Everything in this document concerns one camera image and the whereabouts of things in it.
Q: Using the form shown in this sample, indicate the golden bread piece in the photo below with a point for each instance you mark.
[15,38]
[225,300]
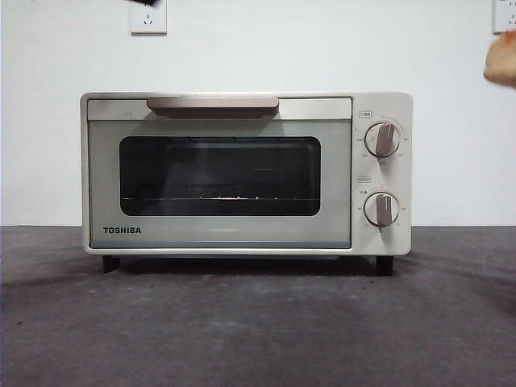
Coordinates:
[502,60]

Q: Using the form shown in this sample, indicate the cream Toshiba toaster oven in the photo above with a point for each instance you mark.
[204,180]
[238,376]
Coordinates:
[389,106]

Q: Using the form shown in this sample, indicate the cream timer knob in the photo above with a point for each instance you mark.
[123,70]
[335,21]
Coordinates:
[381,209]

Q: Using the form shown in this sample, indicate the cream temperature knob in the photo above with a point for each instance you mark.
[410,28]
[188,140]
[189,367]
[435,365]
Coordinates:
[383,140]

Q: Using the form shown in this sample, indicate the white wall socket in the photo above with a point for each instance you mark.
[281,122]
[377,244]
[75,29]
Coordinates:
[506,18]
[148,22]

